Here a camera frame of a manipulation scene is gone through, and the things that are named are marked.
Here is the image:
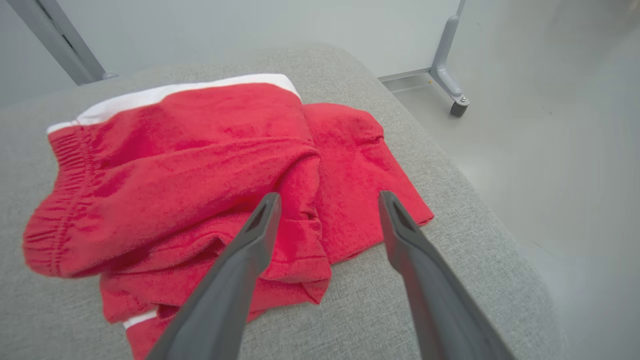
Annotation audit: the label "red jersey with black lettering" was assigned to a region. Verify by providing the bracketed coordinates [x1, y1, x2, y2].
[100, 102, 435, 360]

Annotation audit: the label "grey wheeled partition stand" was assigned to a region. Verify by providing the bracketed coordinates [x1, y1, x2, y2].
[377, 0, 471, 119]

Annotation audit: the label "grey metal frame post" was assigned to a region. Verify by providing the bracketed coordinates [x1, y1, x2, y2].
[5, 0, 119, 86]

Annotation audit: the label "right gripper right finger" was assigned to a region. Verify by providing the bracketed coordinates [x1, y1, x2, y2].
[378, 190, 517, 360]

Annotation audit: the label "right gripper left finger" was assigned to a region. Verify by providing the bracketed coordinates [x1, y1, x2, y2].
[145, 192, 283, 360]

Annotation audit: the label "red shorts with white band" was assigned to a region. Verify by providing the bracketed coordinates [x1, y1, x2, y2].
[22, 73, 325, 279]

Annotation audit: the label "grey fabric sofa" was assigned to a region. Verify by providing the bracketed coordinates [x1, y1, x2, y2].
[0, 42, 568, 360]

